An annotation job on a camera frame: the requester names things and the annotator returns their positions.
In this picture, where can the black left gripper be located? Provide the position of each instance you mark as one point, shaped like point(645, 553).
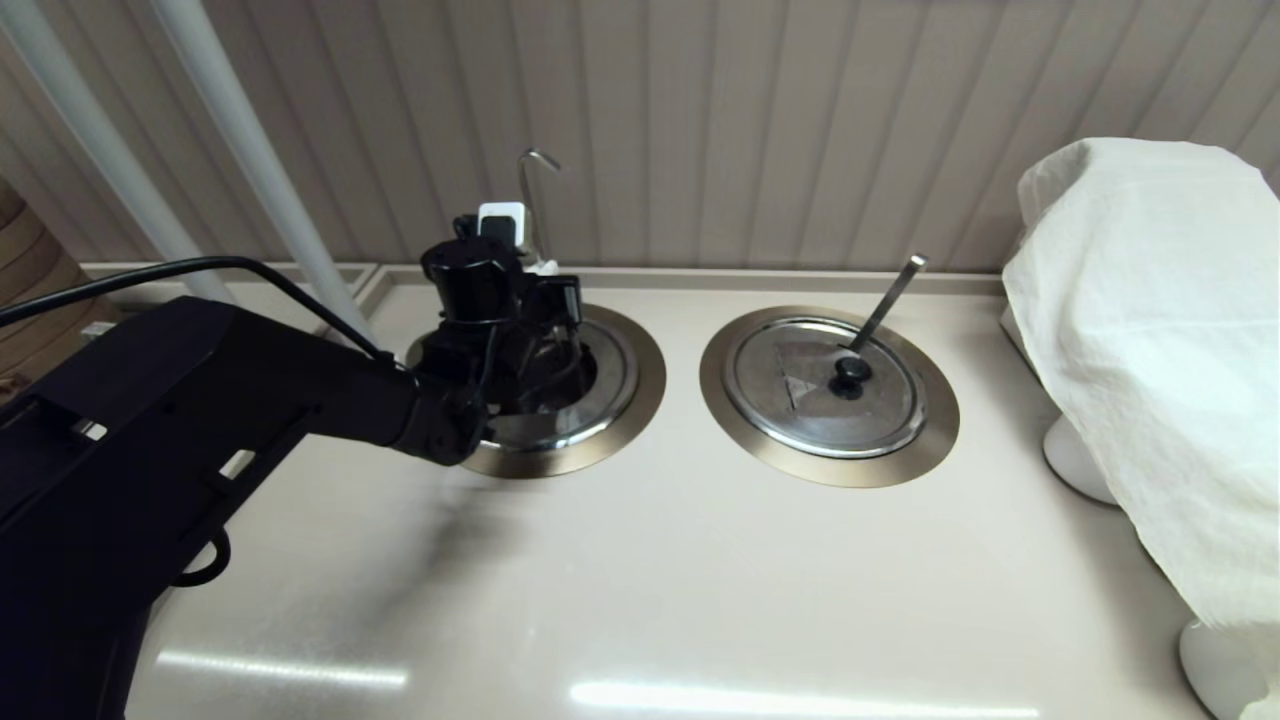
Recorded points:
point(555, 300)

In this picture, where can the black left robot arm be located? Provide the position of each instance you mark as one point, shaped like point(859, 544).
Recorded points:
point(200, 420)

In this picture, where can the bamboo steamer stack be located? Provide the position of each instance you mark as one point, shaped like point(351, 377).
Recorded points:
point(30, 290)

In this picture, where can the white cloth cover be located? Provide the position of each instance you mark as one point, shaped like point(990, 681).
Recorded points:
point(1150, 300)

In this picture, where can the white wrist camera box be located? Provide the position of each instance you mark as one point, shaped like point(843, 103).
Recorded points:
point(502, 222)

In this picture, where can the white round pedestal base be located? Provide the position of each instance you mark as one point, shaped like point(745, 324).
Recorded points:
point(1218, 670)
point(1072, 465)

